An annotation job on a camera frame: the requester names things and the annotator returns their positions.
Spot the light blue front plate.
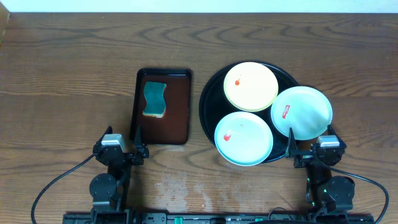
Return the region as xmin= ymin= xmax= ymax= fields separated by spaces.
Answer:
xmin=214 ymin=111 xmax=274 ymax=166

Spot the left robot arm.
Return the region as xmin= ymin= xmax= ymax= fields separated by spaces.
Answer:
xmin=89 ymin=126 xmax=149 ymax=223

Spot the round black tray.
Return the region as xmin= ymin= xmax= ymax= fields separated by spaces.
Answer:
xmin=199 ymin=61 xmax=299 ymax=163

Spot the cardboard box corner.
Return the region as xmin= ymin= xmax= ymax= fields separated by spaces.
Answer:
xmin=0 ymin=2 xmax=11 ymax=43

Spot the green yellow sponge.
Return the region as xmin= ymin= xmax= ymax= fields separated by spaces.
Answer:
xmin=142 ymin=82 xmax=167 ymax=118

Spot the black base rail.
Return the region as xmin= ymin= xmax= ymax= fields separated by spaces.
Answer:
xmin=62 ymin=213 xmax=374 ymax=224

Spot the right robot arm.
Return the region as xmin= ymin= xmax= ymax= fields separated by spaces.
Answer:
xmin=285 ymin=124 xmax=355 ymax=222

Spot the rectangular brown water tray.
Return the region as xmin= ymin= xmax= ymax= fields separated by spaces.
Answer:
xmin=129 ymin=68 xmax=192 ymax=145

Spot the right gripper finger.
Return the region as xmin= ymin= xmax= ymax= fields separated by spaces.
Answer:
xmin=287 ymin=128 xmax=297 ymax=152
xmin=327 ymin=124 xmax=336 ymax=136

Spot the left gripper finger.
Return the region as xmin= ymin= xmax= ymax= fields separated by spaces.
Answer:
xmin=133 ymin=125 xmax=144 ymax=149
xmin=100 ymin=126 xmax=113 ymax=140

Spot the light green right plate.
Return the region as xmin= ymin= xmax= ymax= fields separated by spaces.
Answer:
xmin=271 ymin=86 xmax=333 ymax=141

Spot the yellow plate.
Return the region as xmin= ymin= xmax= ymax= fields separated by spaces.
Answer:
xmin=223 ymin=62 xmax=279 ymax=112

